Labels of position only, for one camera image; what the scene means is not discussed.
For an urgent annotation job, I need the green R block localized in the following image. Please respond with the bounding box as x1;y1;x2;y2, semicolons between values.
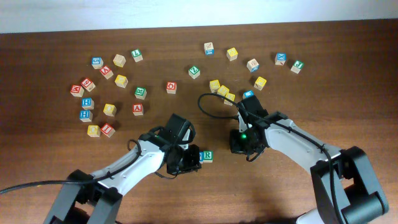
134;86;147;100
203;151;213;162

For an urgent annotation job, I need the blue P block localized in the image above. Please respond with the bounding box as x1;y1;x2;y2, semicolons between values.
199;152;204;164

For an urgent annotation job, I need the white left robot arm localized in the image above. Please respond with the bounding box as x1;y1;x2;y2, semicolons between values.
45;114;201;223

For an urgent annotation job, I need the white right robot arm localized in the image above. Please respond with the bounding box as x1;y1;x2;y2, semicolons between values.
230;96;389;224

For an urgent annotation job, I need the blue I block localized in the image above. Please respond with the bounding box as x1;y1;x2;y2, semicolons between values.
243;90;254;99

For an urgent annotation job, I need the yellow block cluster lower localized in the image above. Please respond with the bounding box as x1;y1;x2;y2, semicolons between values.
224;93;236;106

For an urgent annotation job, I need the yellow block cluster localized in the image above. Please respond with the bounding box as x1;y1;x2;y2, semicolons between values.
224;93;236;106
209;80;220;93
216;85;229;96

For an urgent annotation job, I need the red A block lower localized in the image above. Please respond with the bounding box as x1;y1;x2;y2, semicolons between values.
132;103;144;116

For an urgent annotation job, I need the red a block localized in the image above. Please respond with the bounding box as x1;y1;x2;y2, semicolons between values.
99;65;114;80
132;103;144;116

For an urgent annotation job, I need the red Q block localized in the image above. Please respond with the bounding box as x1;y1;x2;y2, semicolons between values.
166;82;177;94

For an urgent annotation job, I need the yellow block cluster middle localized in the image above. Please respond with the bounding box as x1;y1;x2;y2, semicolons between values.
216;85;229;96

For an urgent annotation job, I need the yellow block right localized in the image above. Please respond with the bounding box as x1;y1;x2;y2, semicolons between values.
254;77;267;90

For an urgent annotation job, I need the yellow block cluster left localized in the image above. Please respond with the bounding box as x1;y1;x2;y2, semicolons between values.
209;80;220;93

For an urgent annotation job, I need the red I block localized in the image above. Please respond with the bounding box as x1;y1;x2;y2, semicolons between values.
101;123;116;138

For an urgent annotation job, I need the green Z block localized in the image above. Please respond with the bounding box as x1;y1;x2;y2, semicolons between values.
188;66;200;79

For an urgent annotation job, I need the yellow O block upper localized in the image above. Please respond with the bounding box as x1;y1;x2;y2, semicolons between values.
103;104;117;116

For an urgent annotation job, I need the yellow o block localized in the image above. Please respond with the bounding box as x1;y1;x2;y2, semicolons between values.
103;104;117;116
87;125;101;138

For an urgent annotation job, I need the blue D wooden block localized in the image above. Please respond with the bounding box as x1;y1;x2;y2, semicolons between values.
246;59;259;72

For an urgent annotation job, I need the yellow G block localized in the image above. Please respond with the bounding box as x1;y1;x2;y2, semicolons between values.
114;75;128;88

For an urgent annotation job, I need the yellow O block lower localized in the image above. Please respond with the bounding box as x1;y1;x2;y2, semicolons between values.
87;125;101;138

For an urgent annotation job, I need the yellow block top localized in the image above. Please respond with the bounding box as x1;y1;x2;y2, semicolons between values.
226;47;238;61

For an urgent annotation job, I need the blue X block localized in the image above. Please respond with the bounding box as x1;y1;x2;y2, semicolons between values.
275;52;287;65

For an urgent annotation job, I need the green J block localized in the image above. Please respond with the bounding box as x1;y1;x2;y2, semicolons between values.
290;60;304;74

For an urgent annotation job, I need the blue H block lower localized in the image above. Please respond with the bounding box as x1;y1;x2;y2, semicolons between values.
79;110;93;122

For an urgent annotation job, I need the blue h block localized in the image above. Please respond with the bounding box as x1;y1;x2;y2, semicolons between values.
79;110;93;122
81;98;95;110

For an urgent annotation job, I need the green L block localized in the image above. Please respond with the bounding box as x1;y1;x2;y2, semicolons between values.
131;49;143;62

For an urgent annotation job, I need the blue H block upper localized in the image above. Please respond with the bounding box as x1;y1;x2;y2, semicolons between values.
81;98;95;110

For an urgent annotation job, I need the plain wooden block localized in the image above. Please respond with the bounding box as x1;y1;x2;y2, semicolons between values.
113;54;126;68

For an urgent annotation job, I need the red A block upper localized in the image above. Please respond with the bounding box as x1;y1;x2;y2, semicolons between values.
99;65;114;80

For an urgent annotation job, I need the blue-sided wooden block top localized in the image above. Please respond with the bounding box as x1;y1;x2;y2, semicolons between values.
204;42;214;55

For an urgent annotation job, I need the red 6 block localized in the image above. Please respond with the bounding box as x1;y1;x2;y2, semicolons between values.
81;78;96;91

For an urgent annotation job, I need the blue S block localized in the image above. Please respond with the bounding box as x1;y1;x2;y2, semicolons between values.
91;57;104;70

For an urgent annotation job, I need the red M block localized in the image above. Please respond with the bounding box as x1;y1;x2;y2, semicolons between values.
70;85;84;97

